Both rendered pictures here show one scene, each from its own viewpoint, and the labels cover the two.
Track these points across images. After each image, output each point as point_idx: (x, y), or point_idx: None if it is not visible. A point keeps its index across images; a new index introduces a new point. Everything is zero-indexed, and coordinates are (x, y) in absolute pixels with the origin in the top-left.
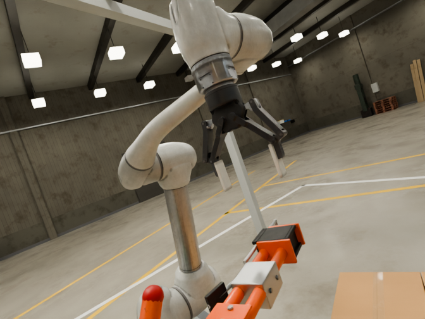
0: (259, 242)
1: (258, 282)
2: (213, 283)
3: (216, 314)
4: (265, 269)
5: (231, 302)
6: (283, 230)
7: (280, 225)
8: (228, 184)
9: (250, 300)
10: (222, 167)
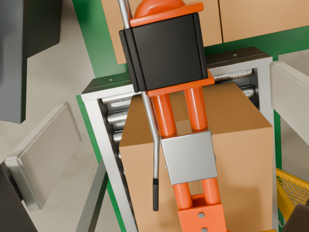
0: (155, 94)
1: (211, 176)
2: None
3: (190, 223)
4: (206, 153)
5: (189, 200)
6: (182, 44)
7: (162, 17)
8: (69, 124)
9: (212, 195)
10: (43, 160)
